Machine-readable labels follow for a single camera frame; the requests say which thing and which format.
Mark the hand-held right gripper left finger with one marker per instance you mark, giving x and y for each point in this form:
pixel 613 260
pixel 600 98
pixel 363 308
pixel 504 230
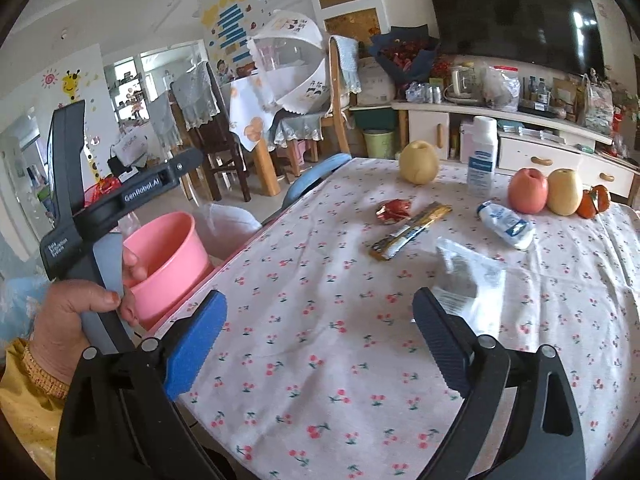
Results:
pixel 192 350

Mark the white plastic bag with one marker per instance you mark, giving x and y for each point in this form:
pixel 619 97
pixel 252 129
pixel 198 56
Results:
pixel 470 275

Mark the person's left forearm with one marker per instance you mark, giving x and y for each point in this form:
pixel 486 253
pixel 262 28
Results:
pixel 30 410

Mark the white plastic bottle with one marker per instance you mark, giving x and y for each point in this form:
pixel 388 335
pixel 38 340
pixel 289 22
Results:
pixel 480 160

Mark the clear plastic bag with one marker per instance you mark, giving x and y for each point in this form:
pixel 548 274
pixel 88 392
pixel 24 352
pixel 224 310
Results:
pixel 500 85

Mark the red apple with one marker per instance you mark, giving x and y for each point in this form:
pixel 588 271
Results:
pixel 527 192

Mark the orange with green leaf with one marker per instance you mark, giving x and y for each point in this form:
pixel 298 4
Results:
pixel 586 205

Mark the gold snack wrapper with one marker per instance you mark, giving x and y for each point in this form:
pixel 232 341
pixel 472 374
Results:
pixel 410 230

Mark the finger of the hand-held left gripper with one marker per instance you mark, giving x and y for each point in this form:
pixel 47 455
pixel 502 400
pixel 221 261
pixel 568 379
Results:
pixel 67 160
pixel 145 185

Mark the white television cabinet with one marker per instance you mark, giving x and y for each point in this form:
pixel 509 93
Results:
pixel 540 155

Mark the dining table with cloth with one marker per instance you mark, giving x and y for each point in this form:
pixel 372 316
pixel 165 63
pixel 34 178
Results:
pixel 250 110

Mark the plain orange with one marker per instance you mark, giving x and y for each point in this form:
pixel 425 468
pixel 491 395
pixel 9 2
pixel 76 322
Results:
pixel 602 197

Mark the white bin liner bag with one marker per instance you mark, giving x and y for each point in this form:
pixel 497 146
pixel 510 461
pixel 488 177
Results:
pixel 225 225

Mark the person's left hand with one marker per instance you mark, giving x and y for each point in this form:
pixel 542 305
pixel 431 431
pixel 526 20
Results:
pixel 60 320

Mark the red foil wrapper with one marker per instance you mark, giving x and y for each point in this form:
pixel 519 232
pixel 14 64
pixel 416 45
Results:
pixel 392 210

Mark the green waste bin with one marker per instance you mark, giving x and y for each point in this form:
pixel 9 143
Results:
pixel 379 144

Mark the large yellow pear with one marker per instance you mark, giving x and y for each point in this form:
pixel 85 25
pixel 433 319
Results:
pixel 565 192

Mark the black television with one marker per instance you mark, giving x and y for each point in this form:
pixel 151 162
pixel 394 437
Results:
pixel 510 10

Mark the white rice cooker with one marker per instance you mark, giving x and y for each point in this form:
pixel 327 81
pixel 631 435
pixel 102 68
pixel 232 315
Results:
pixel 377 85

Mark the white blue tube pouch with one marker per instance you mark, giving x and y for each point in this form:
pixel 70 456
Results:
pixel 505 222

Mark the dark blue flower bouquet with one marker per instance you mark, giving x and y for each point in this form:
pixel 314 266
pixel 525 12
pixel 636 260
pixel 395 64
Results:
pixel 405 52

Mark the dark wooden chair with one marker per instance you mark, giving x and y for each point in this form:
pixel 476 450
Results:
pixel 225 145

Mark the glass kettle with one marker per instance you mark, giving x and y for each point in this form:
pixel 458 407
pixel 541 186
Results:
pixel 462 82

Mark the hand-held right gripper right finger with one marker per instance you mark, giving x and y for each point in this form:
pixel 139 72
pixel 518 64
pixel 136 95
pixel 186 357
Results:
pixel 445 345

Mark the colourful wall stickers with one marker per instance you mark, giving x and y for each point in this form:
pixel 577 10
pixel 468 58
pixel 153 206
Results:
pixel 235 15

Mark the small yellow pear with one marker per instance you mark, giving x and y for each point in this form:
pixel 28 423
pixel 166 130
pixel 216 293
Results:
pixel 419 165

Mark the blue chair back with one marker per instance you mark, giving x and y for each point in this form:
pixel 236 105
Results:
pixel 310 175

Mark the pink plastic bucket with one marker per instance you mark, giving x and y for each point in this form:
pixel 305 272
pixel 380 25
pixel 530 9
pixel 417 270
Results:
pixel 170 260

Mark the light wooden chair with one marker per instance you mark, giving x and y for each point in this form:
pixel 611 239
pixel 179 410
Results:
pixel 340 125

